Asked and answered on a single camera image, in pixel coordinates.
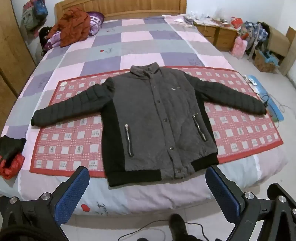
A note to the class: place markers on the grey metal stand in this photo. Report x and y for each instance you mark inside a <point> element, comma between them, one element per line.
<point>254,46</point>

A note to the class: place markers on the wooden nightstand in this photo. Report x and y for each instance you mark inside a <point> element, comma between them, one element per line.
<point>224,37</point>

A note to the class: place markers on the bed with patchwork sheet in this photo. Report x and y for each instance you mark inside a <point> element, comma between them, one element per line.
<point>129,46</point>

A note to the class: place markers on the small open cardboard box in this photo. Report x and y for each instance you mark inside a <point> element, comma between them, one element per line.
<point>263,62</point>

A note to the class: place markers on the wooden wardrobe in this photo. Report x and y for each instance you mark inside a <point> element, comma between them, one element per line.
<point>9,46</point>

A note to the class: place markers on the large cardboard box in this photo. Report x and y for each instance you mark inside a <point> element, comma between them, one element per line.
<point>277,41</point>

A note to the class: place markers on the white power strip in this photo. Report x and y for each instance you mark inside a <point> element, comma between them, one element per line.
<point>252,81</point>

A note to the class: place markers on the red checked blanket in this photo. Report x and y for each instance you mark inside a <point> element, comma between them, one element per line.
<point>69,139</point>

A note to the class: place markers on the pile of plaid clothes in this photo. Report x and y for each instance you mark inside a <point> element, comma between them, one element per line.
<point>254,30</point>

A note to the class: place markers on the blue floor mat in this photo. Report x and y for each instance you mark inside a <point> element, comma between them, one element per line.
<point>272,109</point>

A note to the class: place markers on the orange puffer jacket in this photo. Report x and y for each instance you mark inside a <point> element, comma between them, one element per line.
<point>74,27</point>

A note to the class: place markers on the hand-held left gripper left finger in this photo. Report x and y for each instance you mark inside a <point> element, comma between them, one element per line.
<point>74,192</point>

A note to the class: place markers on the red gift box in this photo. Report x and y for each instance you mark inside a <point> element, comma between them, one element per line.
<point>236,22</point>

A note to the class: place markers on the pink bag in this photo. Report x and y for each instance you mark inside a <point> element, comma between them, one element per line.
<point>238,47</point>

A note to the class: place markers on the wooden headboard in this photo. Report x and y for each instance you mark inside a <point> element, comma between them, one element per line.
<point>138,5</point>

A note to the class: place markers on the hanging bundle of bags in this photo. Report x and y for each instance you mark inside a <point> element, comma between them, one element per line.
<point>32,18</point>

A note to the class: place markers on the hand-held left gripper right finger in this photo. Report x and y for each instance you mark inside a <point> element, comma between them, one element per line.
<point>222,192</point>

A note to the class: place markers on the person's dark fuzzy slipper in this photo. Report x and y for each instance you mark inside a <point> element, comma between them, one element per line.
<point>178,224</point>

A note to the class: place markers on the grey and black quilted jacket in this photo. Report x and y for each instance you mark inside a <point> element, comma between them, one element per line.
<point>150,115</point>

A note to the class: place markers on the red and black garment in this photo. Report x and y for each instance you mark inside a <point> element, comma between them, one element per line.
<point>11,164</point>

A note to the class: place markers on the black bag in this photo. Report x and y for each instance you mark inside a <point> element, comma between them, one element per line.
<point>45,37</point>

